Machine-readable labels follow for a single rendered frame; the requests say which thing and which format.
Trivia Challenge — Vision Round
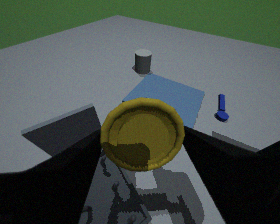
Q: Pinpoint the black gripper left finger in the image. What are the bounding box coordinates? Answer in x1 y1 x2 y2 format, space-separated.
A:
0 130 102 224

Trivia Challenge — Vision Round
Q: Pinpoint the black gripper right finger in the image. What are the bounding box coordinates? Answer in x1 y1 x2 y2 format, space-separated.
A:
183 126 280 224

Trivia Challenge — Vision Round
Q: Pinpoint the olive yellow round plate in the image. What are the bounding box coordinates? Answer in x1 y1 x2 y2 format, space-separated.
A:
100 97 185 172

